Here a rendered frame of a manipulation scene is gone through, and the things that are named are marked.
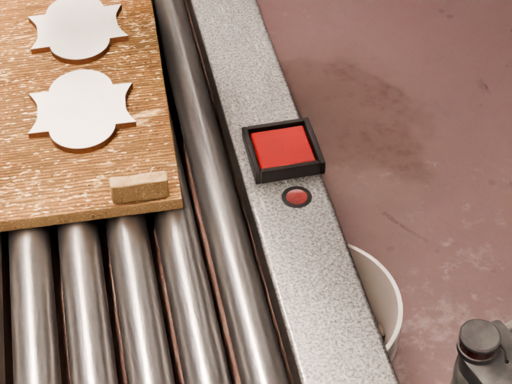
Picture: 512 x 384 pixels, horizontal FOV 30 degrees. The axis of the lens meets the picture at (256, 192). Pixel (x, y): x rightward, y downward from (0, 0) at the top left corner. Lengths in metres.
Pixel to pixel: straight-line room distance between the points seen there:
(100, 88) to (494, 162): 1.48
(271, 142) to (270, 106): 0.08
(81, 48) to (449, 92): 1.59
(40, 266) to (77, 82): 0.25
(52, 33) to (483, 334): 0.88
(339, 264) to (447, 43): 1.89
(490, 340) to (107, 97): 0.84
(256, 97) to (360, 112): 1.41
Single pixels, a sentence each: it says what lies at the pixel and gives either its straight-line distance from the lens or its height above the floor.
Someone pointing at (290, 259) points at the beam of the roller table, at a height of 0.91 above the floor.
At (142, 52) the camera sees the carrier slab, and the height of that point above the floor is 0.94.
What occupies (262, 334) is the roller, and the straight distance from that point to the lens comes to 0.88.
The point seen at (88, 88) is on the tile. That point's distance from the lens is 1.11.
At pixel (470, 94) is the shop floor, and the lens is 2.61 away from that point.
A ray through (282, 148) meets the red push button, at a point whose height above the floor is 0.93.
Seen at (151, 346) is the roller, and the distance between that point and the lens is 0.88.
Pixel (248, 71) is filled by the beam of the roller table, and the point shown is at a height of 0.92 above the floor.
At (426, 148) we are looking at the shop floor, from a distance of 2.43.
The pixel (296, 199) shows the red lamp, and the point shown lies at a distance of 1.00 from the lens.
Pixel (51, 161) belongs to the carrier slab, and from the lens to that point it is 1.04.
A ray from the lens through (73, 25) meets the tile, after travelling 1.21.
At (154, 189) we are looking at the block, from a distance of 0.97.
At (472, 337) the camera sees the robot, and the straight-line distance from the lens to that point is 1.65.
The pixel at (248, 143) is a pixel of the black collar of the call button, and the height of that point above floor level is 0.93.
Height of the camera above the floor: 1.63
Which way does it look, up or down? 45 degrees down
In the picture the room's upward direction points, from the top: 1 degrees counter-clockwise
